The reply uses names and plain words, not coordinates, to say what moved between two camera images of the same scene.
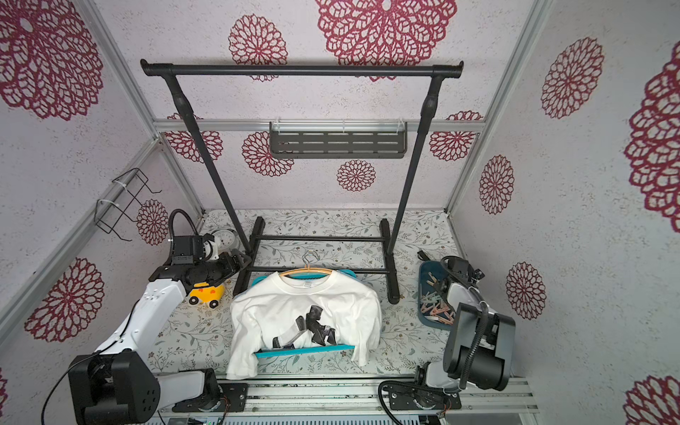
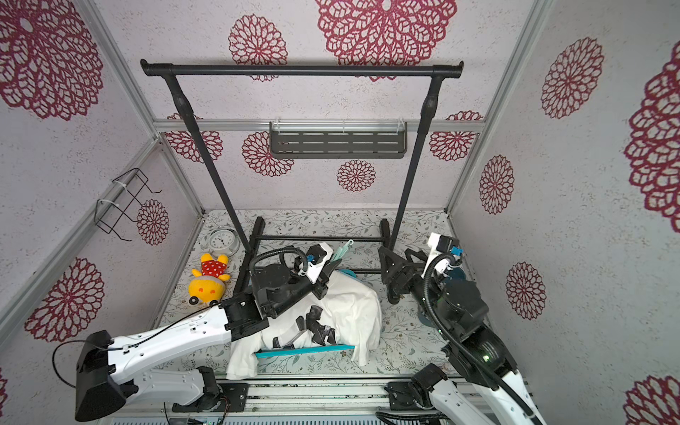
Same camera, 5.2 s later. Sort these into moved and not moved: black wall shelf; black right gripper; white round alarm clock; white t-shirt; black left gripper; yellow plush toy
Moved: black right gripper; black left gripper
Not moved: yellow plush toy; black wall shelf; white t-shirt; white round alarm clock
